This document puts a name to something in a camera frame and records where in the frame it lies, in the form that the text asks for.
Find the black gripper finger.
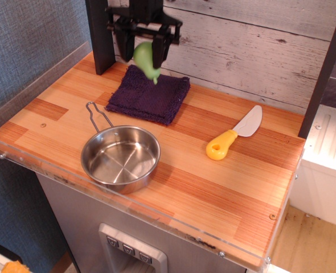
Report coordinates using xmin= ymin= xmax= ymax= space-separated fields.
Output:
xmin=152 ymin=25 xmax=171 ymax=68
xmin=114 ymin=19 xmax=135 ymax=62

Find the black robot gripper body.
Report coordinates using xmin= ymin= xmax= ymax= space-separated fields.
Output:
xmin=105 ymin=1 xmax=183 ymax=44

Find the green toy eggplant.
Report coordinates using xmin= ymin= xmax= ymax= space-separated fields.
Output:
xmin=133 ymin=42 xmax=161 ymax=85

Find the purple folded cloth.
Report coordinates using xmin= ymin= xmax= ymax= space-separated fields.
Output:
xmin=105 ymin=65 xmax=190 ymax=126

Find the small steel saucepan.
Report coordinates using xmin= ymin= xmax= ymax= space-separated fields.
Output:
xmin=81 ymin=101 xmax=161 ymax=194

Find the clear acrylic table guard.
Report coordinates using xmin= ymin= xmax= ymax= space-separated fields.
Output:
xmin=0 ymin=129 xmax=304 ymax=272

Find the silver toy fridge cabinet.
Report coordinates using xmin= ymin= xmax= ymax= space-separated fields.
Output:
xmin=38 ymin=175 xmax=246 ymax=272

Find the orange object bottom left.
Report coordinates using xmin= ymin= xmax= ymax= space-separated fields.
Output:
xmin=1 ymin=261 xmax=31 ymax=273

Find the dark left frame post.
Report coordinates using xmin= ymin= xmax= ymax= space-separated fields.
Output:
xmin=85 ymin=0 xmax=116 ymax=75

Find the yellow handled toy knife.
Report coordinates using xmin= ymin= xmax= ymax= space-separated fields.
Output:
xmin=206 ymin=105 xmax=263 ymax=160

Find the dark vertical frame post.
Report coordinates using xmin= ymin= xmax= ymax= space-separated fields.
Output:
xmin=298 ymin=28 xmax=336 ymax=139

